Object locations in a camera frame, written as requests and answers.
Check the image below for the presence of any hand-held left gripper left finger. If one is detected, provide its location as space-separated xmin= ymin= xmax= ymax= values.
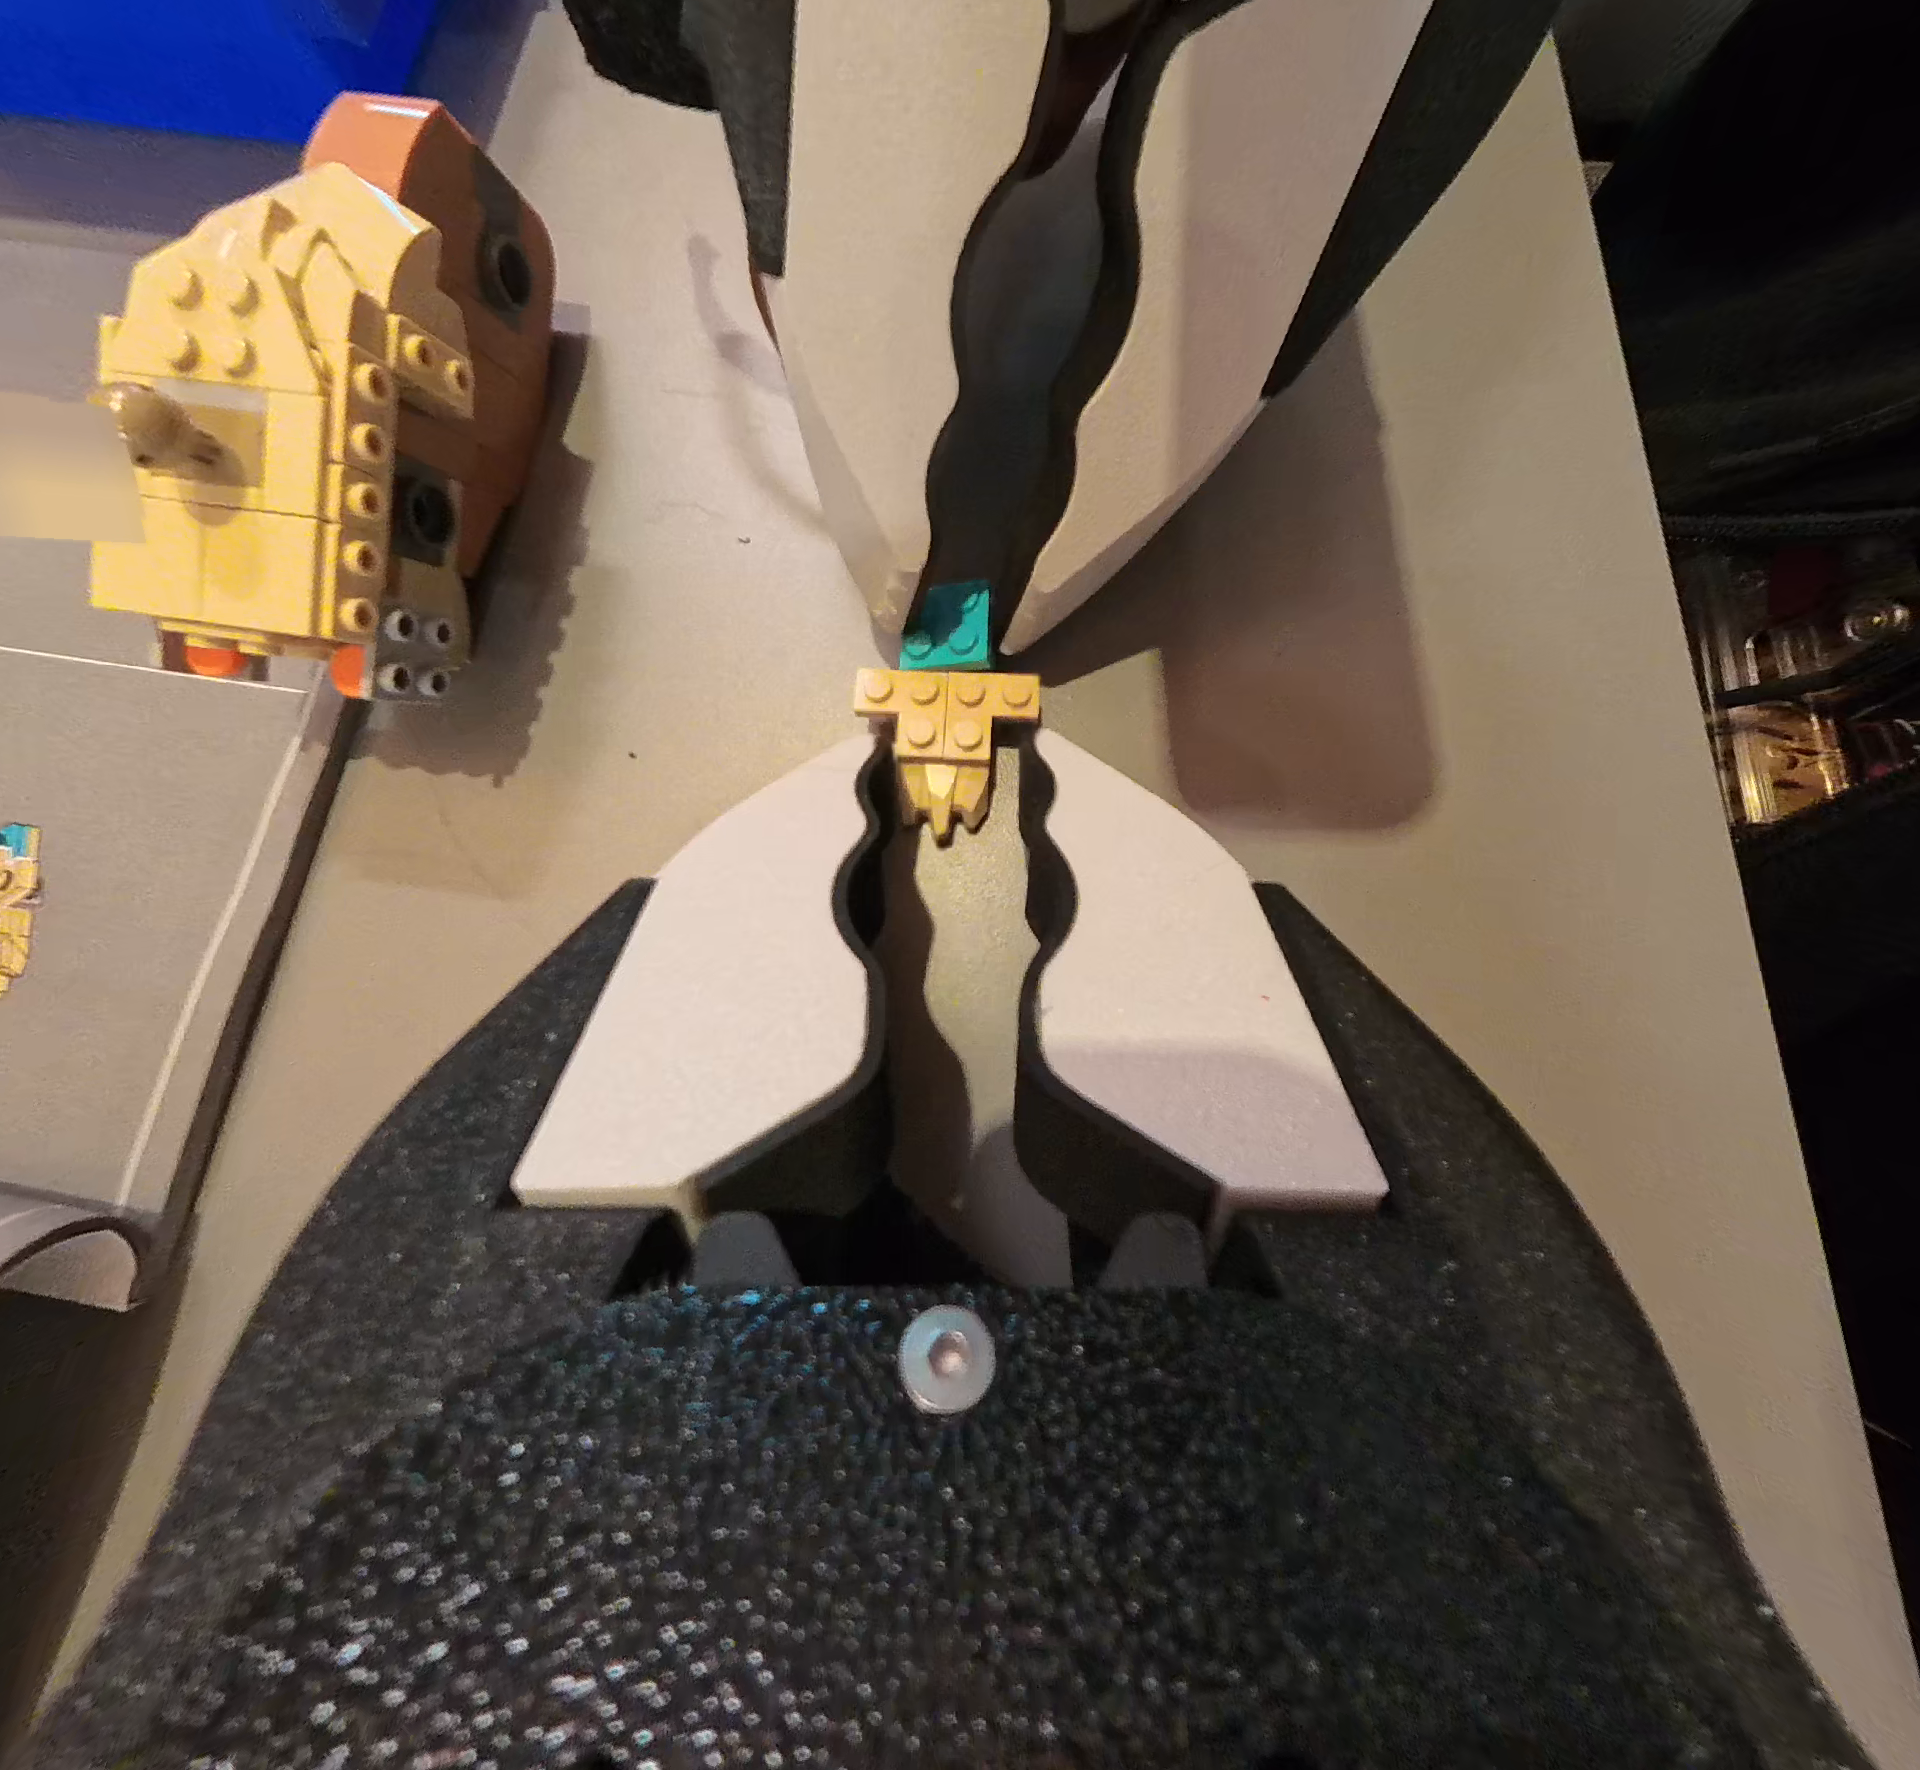
xmin=509 ymin=734 xmax=898 ymax=1219

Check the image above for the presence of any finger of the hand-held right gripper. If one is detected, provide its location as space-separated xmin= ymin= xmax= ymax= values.
xmin=997 ymin=0 xmax=1436 ymax=662
xmin=781 ymin=0 xmax=1069 ymax=627

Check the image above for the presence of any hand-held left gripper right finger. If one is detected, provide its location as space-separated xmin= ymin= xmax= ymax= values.
xmin=1016 ymin=731 xmax=1390 ymax=1219

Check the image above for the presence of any tan claw toy plate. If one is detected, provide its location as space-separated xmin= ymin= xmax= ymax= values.
xmin=894 ymin=720 xmax=1000 ymax=849

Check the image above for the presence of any teal toy brick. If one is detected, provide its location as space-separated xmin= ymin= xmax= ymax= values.
xmin=898 ymin=575 xmax=1000 ymax=675

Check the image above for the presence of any light grey desk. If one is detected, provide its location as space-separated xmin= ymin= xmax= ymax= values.
xmin=44 ymin=0 xmax=1920 ymax=1740

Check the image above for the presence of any black bag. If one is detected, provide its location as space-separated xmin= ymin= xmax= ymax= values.
xmin=1559 ymin=0 xmax=1920 ymax=1502

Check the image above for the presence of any grey building instruction booklet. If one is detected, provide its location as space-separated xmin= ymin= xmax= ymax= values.
xmin=0 ymin=222 xmax=364 ymax=1319

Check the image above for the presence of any tan and brown brick model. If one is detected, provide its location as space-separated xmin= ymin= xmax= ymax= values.
xmin=87 ymin=90 xmax=561 ymax=708

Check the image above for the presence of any colourful printed packaging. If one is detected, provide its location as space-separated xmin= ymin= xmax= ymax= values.
xmin=1680 ymin=547 xmax=1920 ymax=830

